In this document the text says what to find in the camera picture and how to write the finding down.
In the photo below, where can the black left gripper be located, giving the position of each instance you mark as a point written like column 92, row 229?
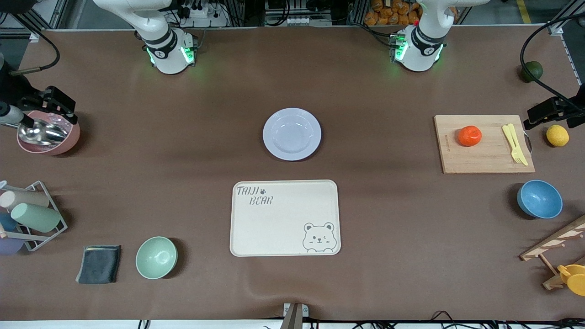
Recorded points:
column 561, row 108

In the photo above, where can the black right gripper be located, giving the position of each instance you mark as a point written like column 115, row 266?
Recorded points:
column 19, row 92

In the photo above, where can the orange fruit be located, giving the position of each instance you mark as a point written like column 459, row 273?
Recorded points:
column 470, row 136

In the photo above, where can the white round plate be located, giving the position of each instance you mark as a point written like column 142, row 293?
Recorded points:
column 291, row 134

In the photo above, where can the yellow lemon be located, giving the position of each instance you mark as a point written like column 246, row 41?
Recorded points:
column 557, row 135

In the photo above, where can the pink bowl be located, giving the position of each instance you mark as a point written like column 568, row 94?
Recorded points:
column 68, row 139

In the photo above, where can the metal scoop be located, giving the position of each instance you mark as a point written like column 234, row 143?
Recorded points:
column 43, row 133

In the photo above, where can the yellow plastic fork knife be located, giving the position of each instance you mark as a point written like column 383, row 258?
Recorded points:
column 520, row 157

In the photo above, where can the dark green round fruit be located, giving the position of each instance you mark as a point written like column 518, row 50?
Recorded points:
column 532, row 71

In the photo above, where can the wooden cutting board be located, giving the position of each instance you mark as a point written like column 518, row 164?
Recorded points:
column 484, row 155

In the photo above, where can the blue bowl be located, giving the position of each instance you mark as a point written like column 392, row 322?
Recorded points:
column 541, row 201

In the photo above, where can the beige cup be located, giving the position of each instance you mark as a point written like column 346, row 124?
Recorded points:
column 27, row 198

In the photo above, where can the light green cup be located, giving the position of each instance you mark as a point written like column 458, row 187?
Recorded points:
column 36, row 217

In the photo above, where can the wooden rack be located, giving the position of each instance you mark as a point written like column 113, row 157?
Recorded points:
column 555, row 240

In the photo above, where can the blue cup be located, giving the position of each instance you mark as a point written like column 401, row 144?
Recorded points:
column 7, row 223

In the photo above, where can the purple cup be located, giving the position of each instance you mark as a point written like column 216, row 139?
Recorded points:
column 9, row 246

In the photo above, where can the dark grey folded cloth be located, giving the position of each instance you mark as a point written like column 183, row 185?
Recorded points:
column 98, row 265

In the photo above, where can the yellow cup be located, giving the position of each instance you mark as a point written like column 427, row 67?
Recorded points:
column 576, row 279

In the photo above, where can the white power strip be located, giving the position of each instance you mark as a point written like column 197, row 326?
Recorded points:
column 205, row 18

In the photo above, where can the light green bowl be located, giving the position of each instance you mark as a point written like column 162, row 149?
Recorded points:
column 156, row 258

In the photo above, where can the bag of orange items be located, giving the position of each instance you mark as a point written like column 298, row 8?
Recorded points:
column 388, row 13

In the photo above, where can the brown table cover sheet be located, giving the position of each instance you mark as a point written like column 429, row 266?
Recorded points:
column 292, row 82

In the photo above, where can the white socket strip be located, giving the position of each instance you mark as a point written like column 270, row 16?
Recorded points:
column 308, row 21

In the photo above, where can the cream bear print tray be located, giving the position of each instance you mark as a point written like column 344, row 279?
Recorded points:
column 283, row 228

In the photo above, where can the metal table corner bracket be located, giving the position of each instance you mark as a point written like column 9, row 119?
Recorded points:
column 555, row 29
column 34, row 36

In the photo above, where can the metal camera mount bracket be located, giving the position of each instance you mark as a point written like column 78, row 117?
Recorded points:
column 295, row 315

